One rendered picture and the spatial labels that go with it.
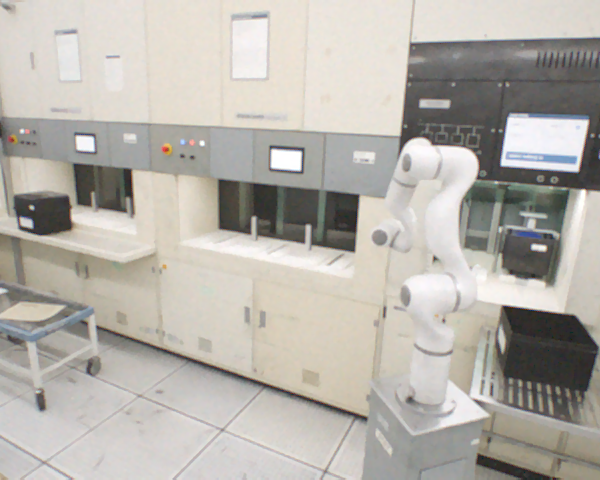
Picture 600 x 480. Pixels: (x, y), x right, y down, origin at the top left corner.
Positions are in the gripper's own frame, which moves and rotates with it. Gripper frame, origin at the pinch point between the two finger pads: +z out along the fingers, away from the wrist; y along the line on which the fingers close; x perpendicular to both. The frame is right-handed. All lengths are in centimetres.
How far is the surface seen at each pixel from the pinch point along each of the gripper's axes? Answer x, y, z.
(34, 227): -34, -240, -14
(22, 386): -120, -204, -56
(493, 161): 28.4, 33.9, 11.9
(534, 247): -13, 58, 44
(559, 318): -29, 68, -2
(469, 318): -43, 34, 12
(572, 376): -39, 71, -29
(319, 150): 28, -45, 11
